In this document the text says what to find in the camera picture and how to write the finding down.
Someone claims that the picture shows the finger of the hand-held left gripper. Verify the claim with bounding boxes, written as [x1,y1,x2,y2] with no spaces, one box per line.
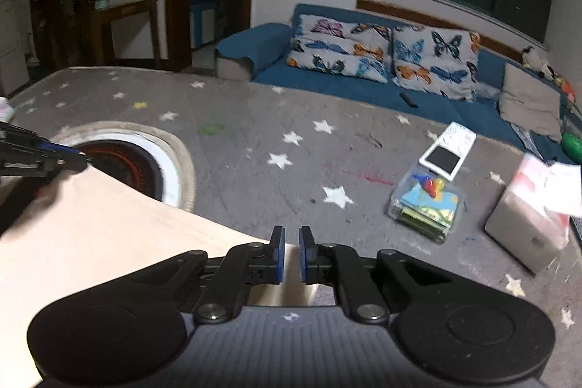
[0,121,79,155]
[0,148,90,181]

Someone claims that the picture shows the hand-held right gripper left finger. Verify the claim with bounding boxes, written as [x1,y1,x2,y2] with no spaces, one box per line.
[132,225,287,324]

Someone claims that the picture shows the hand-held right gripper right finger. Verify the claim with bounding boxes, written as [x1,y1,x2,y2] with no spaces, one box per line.
[299,225,452,324]

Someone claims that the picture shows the beige cloth garment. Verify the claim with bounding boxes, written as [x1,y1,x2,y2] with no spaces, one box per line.
[0,164,321,388]

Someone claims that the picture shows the white cabinet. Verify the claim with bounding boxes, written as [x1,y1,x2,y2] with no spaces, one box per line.
[0,0,31,98]

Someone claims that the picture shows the grey star-print tablecloth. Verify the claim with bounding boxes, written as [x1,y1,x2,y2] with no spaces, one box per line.
[7,67,582,371]

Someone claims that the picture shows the clear box of colourful items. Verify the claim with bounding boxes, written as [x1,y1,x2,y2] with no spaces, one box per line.
[390,164,467,244]

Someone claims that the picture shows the wooden side table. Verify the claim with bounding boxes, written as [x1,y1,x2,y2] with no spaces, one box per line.
[88,0,163,69]

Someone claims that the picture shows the white flat box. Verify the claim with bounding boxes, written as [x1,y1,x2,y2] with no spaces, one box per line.
[419,121,477,182]

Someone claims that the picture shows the blue sofa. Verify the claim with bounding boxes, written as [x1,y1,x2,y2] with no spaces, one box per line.
[215,3,582,166]

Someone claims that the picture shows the butterfly print cushion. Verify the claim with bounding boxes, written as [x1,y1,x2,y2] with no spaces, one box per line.
[286,13,392,83]
[391,24,482,102]

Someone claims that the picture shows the pink white tissue pack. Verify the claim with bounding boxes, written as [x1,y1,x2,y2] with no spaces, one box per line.
[484,153,582,276]

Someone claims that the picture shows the plain beige cushion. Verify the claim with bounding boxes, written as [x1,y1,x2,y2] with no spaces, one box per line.
[499,63,565,143]

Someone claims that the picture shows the green ball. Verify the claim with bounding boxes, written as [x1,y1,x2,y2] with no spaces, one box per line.
[562,133,582,164]

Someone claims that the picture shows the white plush toy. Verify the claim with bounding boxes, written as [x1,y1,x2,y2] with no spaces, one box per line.
[521,45,554,76]

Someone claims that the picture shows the colourful plush toys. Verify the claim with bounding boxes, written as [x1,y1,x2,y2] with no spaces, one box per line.
[551,72,577,103]

